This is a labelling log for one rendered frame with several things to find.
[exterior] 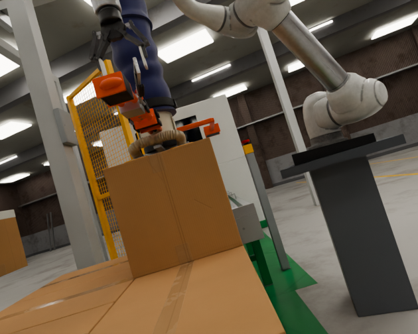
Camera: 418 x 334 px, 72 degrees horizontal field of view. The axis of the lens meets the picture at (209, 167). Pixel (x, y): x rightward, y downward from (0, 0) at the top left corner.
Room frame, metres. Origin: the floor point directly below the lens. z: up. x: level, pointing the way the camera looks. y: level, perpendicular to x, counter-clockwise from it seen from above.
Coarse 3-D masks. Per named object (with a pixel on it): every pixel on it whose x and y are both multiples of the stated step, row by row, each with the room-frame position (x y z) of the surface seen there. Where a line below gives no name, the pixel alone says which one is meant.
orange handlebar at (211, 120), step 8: (104, 80) 0.67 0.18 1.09; (112, 80) 0.66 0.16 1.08; (120, 80) 0.68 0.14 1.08; (104, 88) 0.67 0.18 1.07; (136, 96) 0.80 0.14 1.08; (136, 120) 0.97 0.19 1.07; (208, 120) 1.36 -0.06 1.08; (160, 128) 1.20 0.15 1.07; (176, 128) 1.36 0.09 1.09; (184, 128) 1.36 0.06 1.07; (192, 128) 1.37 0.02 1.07
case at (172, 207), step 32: (160, 160) 1.02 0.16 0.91; (192, 160) 1.02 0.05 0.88; (128, 192) 1.02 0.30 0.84; (160, 192) 1.02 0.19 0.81; (192, 192) 1.02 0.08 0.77; (224, 192) 1.02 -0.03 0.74; (128, 224) 1.02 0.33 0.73; (160, 224) 1.02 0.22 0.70; (192, 224) 1.02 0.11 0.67; (224, 224) 1.02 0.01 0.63; (128, 256) 1.02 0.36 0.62; (160, 256) 1.02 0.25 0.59; (192, 256) 1.02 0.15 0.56
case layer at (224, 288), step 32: (224, 256) 0.95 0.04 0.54; (64, 288) 1.23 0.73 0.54; (96, 288) 1.05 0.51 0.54; (128, 288) 0.92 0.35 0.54; (160, 288) 0.82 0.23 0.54; (192, 288) 0.74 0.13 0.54; (224, 288) 0.67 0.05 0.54; (256, 288) 0.61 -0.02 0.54; (0, 320) 1.01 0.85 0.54; (32, 320) 0.89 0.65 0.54; (64, 320) 0.79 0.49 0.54; (96, 320) 0.72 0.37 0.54; (128, 320) 0.66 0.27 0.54; (160, 320) 0.60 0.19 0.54; (192, 320) 0.56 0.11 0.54; (224, 320) 0.52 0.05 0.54; (256, 320) 0.49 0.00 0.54
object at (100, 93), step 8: (120, 72) 0.68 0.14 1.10; (96, 80) 0.68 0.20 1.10; (96, 88) 0.68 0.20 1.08; (112, 88) 0.68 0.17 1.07; (120, 88) 0.68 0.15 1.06; (128, 88) 0.72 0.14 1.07; (96, 96) 0.68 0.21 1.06; (104, 96) 0.68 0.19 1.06; (112, 96) 0.70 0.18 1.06; (120, 96) 0.71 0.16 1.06; (128, 96) 0.73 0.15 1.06; (112, 104) 0.75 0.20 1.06; (120, 104) 0.76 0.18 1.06
